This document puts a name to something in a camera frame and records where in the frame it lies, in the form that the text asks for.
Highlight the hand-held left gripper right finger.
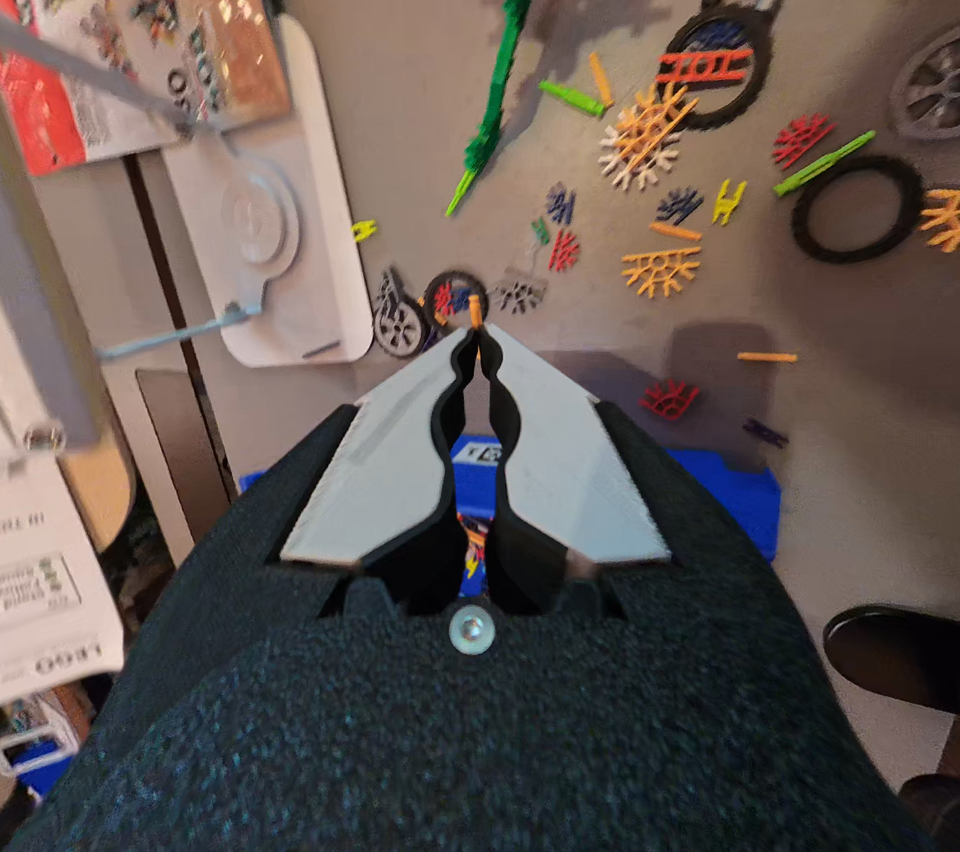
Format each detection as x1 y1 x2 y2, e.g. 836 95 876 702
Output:
478 324 672 617

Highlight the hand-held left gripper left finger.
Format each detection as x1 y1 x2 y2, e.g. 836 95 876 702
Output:
279 327 481 617

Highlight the pile of construction toy pieces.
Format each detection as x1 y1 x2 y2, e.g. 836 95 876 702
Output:
459 513 492 579

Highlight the blue tagged plastic bin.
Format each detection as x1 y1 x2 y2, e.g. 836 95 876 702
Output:
238 435 781 602

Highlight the colourful construction toy dinosaur model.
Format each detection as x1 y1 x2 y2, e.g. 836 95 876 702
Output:
431 0 646 217

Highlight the red fan connector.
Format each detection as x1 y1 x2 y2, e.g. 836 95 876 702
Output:
639 379 701 422

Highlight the grey spoked toy wheel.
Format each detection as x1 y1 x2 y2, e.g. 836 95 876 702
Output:
888 27 960 143
372 300 425 358

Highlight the grey connector piece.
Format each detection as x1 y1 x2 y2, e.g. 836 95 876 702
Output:
377 267 410 317
491 278 547 315

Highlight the yellow half-circle connector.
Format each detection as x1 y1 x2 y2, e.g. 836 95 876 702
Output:
621 246 702 300
918 188 960 253

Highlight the small black toy tire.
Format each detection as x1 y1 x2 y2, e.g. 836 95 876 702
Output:
421 270 490 328

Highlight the light wooden table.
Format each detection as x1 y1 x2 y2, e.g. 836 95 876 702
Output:
56 409 138 553

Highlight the white adjustable book stand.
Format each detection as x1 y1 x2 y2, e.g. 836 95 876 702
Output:
0 12 375 452

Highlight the white snowflake connector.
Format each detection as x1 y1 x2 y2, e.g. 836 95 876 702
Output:
597 120 684 192

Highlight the white printed instruction sheet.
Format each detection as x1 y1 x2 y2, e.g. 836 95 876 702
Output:
0 312 125 703

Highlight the yellow fan connector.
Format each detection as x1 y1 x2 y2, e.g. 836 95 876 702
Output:
615 83 699 174

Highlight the lime green rod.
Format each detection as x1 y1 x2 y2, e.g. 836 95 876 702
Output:
538 79 607 118
772 130 877 197

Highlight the short yellow rod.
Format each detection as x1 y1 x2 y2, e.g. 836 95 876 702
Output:
587 51 616 109

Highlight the small blue white box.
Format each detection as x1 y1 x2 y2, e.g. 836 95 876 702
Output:
0 694 82 801

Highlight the blue connector piece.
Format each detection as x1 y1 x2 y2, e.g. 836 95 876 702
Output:
690 19 751 47

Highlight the printed toy packaging bag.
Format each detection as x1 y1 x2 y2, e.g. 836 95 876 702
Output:
0 0 292 177

